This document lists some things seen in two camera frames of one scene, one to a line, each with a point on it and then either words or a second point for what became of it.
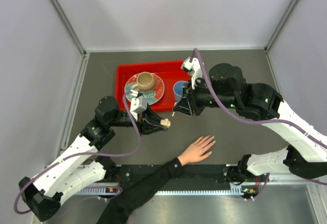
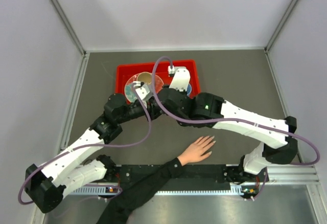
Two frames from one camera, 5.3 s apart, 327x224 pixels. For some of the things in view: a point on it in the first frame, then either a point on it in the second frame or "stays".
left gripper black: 151,116 → 153,112
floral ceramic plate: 153,95 stays
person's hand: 196,152 stays
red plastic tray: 170,72 stays
